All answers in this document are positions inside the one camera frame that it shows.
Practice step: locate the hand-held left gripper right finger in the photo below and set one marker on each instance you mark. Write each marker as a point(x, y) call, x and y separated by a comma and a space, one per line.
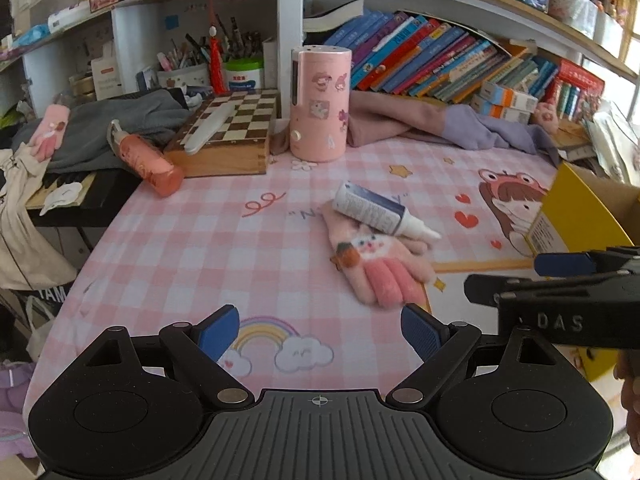
point(422, 332)

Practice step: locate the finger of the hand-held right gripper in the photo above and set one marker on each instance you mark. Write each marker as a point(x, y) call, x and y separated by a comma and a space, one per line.
point(482, 290)
point(560, 264)

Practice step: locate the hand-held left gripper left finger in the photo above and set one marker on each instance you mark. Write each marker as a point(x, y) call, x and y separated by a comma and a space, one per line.
point(217, 332)

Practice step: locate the yellow cardboard box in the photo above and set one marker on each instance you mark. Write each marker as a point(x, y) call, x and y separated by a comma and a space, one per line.
point(580, 210)

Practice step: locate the pink plush glove with face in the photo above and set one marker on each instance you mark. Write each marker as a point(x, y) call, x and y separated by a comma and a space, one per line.
point(385, 275)

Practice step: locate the person's right hand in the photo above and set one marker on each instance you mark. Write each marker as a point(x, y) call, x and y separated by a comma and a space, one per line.
point(631, 395)

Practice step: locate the pink checked tablecloth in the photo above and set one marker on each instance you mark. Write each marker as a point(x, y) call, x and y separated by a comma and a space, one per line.
point(175, 260)

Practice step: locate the white plastic bag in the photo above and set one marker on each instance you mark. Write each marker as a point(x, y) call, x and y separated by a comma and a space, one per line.
point(617, 145)

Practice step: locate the white blue tube bottle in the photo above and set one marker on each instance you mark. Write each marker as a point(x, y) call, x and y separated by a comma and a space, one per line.
point(370, 207)

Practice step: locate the pink pig plush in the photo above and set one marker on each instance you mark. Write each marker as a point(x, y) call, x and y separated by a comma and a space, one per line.
point(545, 117)

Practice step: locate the orange white carton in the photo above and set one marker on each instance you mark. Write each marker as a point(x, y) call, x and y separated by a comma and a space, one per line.
point(510, 95)
point(500, 110)

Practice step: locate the white shopping bag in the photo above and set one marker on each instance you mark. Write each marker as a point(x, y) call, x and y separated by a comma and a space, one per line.
point(45, 330)

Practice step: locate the black electric piano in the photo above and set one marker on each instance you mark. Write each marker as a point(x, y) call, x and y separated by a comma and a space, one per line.
point(110, 195)

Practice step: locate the pink spray bottle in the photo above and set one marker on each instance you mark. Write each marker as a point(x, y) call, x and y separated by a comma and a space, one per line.
point(150, 165)

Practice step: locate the pink purple cloth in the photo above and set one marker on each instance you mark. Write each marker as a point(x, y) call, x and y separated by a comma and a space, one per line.
point(400, 120)

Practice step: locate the white plastic case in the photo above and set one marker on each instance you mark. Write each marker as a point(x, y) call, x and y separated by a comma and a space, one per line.
point(210, 130)

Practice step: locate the white paper cutout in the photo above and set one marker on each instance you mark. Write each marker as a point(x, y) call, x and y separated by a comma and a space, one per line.
point(60, 199)

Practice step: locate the cream tote bag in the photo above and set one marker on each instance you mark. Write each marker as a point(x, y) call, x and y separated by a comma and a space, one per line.
point(25, 250)

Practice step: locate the wooden chess board box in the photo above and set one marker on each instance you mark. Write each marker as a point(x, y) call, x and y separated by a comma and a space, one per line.
point(240, 120)

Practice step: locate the purple backpack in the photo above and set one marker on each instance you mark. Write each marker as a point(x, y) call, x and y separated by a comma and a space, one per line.
point(12, 410)

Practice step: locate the grey cloth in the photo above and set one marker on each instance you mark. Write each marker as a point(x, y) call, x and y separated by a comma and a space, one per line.
point(125, 115)

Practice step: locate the row of colourful books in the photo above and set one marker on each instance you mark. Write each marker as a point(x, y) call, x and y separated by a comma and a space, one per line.
point(425, 55)

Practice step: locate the pink cylinder humidifier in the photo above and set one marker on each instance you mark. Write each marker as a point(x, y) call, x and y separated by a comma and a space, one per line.
point(320, 110)

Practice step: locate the clear pen organizer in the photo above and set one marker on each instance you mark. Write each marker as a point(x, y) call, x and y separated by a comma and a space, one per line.
point(585, 20)

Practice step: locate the pen holder with pens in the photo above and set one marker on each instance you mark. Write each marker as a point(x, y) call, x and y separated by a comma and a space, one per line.
point(182, 80)

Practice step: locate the green lid jar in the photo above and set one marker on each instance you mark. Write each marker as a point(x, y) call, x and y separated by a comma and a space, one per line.
point(244, 77)

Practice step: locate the pink knit glove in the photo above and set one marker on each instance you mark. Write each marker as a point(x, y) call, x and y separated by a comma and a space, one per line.
point(50, 130)

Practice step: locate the red tassel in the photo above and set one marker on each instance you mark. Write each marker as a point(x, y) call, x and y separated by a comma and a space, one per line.
point(218, 65)

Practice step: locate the white box with red label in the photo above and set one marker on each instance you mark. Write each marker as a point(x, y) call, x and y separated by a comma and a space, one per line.
point(106, 80)

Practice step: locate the white shelf unit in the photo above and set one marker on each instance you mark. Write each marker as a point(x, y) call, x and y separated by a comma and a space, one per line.
point(290, 10)

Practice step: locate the flat white box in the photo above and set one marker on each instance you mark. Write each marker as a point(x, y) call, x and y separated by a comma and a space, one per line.
point(69, 16)

